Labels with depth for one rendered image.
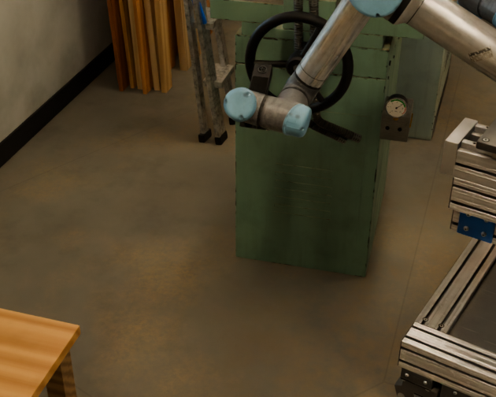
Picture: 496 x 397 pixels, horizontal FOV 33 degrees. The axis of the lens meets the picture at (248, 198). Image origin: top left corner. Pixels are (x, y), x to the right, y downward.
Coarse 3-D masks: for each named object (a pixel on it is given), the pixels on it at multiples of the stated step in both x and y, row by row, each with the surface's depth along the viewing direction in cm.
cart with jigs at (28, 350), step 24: (0, 312) 183; (0, 336) 176; (24, 336) 176; (48, 336) 176; (72, 336) 177; (0, 360) 171; (24, 360) 171; (48, 360) 171; (0, 384) 165; (24, 384) 165; (48, 384) 183; (72, 384) 186
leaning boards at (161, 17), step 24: (120, 0) 368; (144, 0) 366; (168, 0) 394; (120, 24) 377; (144, 24) 373; (168, 24) 397; (120, 48) 380; (144, 48) 377; (168, 48) 382; (120, 72) 383; (144, 72) 380; (168, 72) 386
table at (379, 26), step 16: (224, 0) 236; (240, 0) 236; (256, 0) 236; (272, 0) 236; (224, 16) 239; (240, 16) 238; (256, 16) 237; (288, 32) 227; (304, 32) 226; (368, 32) 231; (384, 32) 230; (400, 32) 229; (416, 32) 228
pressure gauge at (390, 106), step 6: (390, 96) 235; (396, 96) 233; (402, 96) 234; (390, 102) 234; (396, 102) 234; (402, 102) 233; (408, 102) 235; (390, 108) 235; (402, 108) 234; (390, 114) 236; (396, 114) 235; (402, 114) 235; (396, 120) 239
